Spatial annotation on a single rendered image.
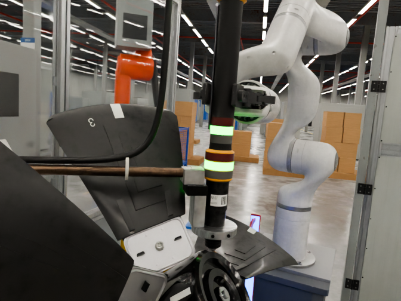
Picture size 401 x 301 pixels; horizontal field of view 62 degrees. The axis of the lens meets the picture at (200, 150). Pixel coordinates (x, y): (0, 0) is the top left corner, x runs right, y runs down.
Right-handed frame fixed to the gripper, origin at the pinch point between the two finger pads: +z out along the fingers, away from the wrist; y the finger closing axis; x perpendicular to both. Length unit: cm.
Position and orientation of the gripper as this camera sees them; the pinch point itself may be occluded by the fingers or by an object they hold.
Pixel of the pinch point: (222, 95)
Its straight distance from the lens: 49.6
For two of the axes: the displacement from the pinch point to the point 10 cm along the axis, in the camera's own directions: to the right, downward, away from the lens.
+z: -3.6, 0.7, -9.3
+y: -9.3, -1.1, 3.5
